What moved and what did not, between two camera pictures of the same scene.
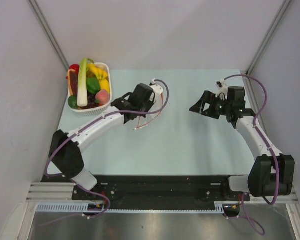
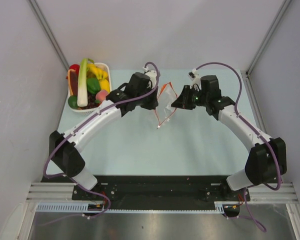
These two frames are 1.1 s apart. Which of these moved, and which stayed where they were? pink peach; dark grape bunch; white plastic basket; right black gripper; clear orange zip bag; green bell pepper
Moved: right black gripper; clear orange zip bag
Stayed: green bell pepper; white plastic basket; dark grape bunch; pink peach
